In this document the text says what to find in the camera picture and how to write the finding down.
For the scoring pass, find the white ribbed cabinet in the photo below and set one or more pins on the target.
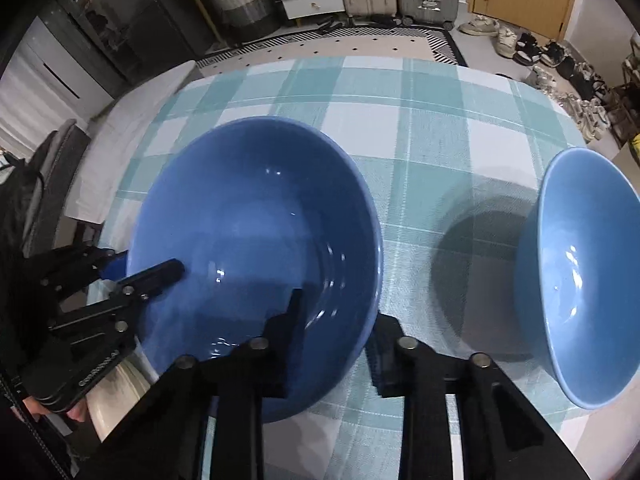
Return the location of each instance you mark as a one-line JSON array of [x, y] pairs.
[[40, 75]]

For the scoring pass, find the grey sofa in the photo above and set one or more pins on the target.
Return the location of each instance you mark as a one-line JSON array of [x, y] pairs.
[[55, 180]]

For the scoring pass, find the yellow bag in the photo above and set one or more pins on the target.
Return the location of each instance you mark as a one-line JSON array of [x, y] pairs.
[[636, 146]]

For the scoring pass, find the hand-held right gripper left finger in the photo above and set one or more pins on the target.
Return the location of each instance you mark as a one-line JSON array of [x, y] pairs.
[[287, 330]]

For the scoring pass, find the black white patterned rug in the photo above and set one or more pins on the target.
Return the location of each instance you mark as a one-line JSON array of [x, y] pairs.
[[320, 42]]

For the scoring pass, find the dark glass cabinet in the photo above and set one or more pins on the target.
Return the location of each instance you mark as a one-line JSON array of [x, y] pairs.
[[100, 15]]

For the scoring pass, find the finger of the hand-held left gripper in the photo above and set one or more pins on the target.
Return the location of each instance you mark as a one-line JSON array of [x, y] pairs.
[[85, 265], [155, 277]]

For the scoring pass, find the teal checkered tablecloth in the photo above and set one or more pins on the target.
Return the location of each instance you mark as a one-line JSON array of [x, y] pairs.
[[425, 125]]

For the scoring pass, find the dark blue bowl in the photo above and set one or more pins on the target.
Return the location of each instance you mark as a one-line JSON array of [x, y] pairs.
[[240, 220]]

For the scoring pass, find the light blue bowl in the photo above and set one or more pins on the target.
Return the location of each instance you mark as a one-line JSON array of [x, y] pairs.
[[575, 270]]

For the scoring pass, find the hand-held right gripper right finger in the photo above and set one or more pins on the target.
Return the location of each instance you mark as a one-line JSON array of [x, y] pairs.
[[387, 355]]

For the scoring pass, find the woven laundry basket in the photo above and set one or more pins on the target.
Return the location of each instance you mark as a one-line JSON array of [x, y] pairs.
[[245, 5]]

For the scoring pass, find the person's left hand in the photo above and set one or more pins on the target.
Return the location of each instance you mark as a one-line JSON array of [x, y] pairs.
[[77, 412]]

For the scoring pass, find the group of assorted shoes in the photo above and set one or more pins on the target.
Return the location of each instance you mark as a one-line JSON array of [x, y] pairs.
[[505, 40]]

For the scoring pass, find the black slipper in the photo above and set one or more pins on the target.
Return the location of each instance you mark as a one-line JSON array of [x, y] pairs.
[[332, 24]]

